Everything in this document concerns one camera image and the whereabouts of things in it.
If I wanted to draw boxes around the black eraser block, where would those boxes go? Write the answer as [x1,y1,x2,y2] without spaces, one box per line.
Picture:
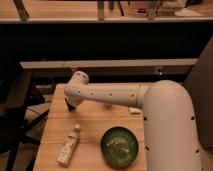
[65,99,76,111]

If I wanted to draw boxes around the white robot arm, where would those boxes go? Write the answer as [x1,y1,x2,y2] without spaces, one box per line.
[64,71,202,171]

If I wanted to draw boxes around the black office chair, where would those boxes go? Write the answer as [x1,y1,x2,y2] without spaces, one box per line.
[0,72,48,171]

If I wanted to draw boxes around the white rectangular packet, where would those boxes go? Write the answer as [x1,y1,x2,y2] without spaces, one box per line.
[129,107,141,114]

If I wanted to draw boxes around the green ribbed bowl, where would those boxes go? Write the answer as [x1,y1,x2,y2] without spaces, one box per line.
[100,126,139,168]

